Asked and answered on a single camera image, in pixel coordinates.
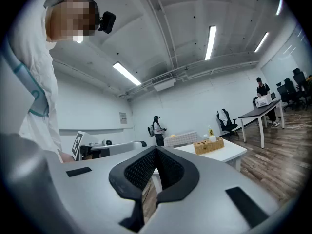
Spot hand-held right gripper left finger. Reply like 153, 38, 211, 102
43, 145, 158, 234

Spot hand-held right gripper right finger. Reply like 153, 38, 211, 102
140, 146, 281, 234

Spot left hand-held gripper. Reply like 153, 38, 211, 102
71, 130, 148, 161

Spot person's left forearm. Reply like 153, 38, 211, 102
59, 151, 75, 164

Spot wicker basket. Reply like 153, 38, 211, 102
193, 136, 225, 156

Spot table with checked cloth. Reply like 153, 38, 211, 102
163, 131, 198, 148

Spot white ceiling air conditioner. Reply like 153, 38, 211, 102
151, 73, 177, 92

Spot black office chair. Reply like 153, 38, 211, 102
216, 108, 240, 141
292, 67, 310, 111
276, 78, 293, 112

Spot dark top white leg table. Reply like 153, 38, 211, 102
238, 99, 286, 149

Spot white box appliance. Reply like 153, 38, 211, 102
254, 93, 277, 108

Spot person's white shirt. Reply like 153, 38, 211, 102
0, 0, 64, 164

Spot white ceiling pipes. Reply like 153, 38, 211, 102
118, 51, 260, 99

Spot person's head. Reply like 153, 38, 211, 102
45, 0, 100, 43

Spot grey teal shoulder strap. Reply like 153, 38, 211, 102
0, 37, 50, 118

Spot white floor cable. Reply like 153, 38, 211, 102
280, 113, 312, 131

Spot black head-worn camera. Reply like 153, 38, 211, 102
98, 10, 117, 35

